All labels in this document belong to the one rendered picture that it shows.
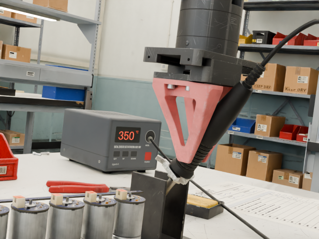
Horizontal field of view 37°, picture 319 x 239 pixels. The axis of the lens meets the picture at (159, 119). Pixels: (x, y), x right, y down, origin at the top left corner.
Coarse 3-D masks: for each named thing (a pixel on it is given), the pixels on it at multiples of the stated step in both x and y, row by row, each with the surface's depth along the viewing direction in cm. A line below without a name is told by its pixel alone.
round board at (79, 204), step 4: (64, 200) 34; (72, 200) 34; (76, 200) 35; (52, 204) 33; (64, 204) 33; (68, 204) 33; (72, 204) 33; (76, 204) 33; (80, 204) 34; (84, 204) 34; (60, 208) 32; (64, 208) 32; (68, 208) 32; (72, 208) 33; (76, 208) 33; (80, 208) 33
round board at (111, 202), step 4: (84, 200) 35; (100, 200) 35; (108, 200) 36; (112, 200) 36; (92, 204) 34; (96, 204) 34; (100, 204) 34; (104, 204) 34; (108, 204) 35; (112, 204) 35
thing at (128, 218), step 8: (136, 200) 37; (120, 208) 36; (128, 208) 36; (136, 208) 36; (120, 216) 36; (128, 216) 36; (136, 216) 36; (120, 224) 36; (128, 224) 36; (136, 224) 37; (120, 232) 36; (128, 232) 36; (136, 232) 37
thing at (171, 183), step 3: (168, 180) 46; (171, 180) 45; (168, 183) 46; (171, 183) 46; (174, 183) 46; (177, 183) 45; (168, 186) 46; (171, 186) 46; (168, 189) 46; (168, 192) 46
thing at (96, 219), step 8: (96, 200) 35; (104, 200) 36; (88, 208) 35; (96, 208) 34; (104, 208) 34; (112, 208) 35; (88, 216) 35; (96, 216) 34; (104, 216) 35; (112, 216) 35; (88, 224) 35; (96, 224) 34; (104, 224) 35; (112, 224) 35; (88, 232) 35; (96, 232) 34; (104, 232) 35; (112, 232) 35
